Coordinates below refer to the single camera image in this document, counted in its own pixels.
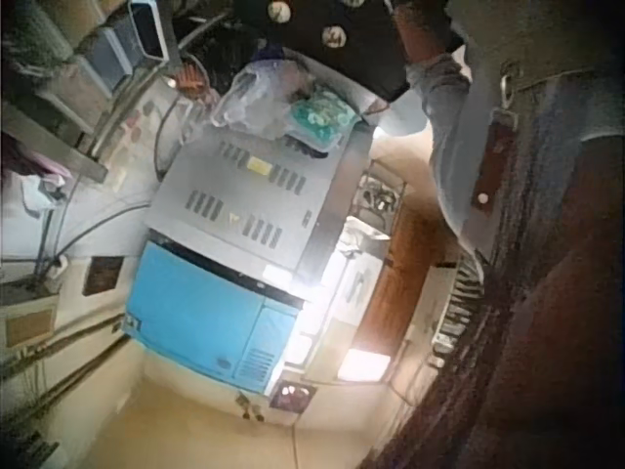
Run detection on white cabinet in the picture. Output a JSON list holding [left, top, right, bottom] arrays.
[[301, 218, 393, 381]]

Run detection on grey metal oven, blue front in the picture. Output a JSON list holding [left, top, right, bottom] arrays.
[[121, 120, 376, 398]]

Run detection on brown wooden door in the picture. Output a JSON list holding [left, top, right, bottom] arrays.
[[362, 203, 433, 359]]

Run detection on green patterned cloth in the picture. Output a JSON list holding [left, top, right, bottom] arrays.
[[286, 89, 356, 153]]

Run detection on clear plastic bag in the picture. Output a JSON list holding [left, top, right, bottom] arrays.
[[211, 60, 305, 136]]

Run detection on striped rack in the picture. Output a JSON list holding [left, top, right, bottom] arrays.
[[428, 252, 485, 355]]

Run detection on black panel with white knobs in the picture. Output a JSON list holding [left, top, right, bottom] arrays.
[[231, 0, 412, 101]]

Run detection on black bag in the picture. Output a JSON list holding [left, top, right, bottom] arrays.
[[193, 22, 261, 95]]

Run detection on orange ribbed object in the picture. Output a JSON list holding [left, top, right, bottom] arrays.
[[174, 62, 208, 96]]

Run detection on dark brown square tile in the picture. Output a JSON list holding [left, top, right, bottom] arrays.
[[81, 253, 126, 298]]

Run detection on white-rimmed plastic bin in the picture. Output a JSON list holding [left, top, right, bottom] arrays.
[[127, 0, 171, 64]]

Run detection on blue plastic bin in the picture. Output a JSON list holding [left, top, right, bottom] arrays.
[[86, 25, 134, 93]]

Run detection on pink and white cloth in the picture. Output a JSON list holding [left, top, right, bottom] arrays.
[[0, 146, 70, 217]]

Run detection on brown cardboard piece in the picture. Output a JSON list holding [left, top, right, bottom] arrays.
[[3, 306, 58, 349]]

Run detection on cluttered grey shelf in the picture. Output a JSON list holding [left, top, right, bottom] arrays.
[[0, 0, 109, 183]]

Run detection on wire rack with utensils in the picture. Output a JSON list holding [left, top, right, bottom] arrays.
[[357, 159, 409, 236]]

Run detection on wall socket plate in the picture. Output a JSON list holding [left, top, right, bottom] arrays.
[[270, 377, 319, 412]]

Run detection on grey cable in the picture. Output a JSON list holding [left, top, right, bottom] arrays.
[[152, 91, 197, 183]]

